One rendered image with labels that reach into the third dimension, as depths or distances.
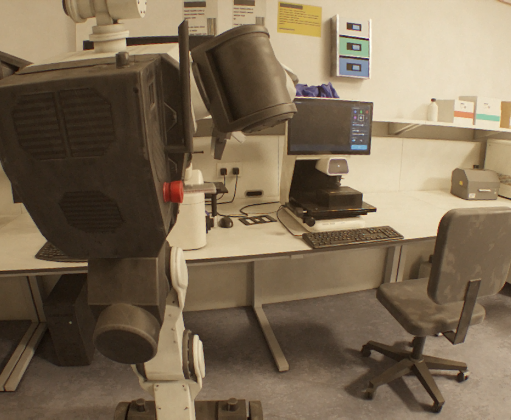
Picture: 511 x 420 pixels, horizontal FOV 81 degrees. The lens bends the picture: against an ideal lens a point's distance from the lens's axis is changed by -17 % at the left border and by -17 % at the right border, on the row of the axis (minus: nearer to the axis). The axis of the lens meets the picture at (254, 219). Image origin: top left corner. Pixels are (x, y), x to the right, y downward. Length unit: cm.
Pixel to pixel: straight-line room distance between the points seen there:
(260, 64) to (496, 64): 301
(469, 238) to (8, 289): 259
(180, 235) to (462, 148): 225
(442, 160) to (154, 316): 248
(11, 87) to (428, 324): 148
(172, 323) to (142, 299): 26
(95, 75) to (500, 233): 139
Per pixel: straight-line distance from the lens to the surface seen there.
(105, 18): 58
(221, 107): 52
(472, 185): 260
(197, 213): 133
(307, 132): 165
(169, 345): 92
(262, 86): 51
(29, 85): 43
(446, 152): 282
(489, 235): 144
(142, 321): 60
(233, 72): 52
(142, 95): 38
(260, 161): 214
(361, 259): 260
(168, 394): 109
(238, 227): 162
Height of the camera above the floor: 126
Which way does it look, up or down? 17 degrees down
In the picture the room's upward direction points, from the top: straight up
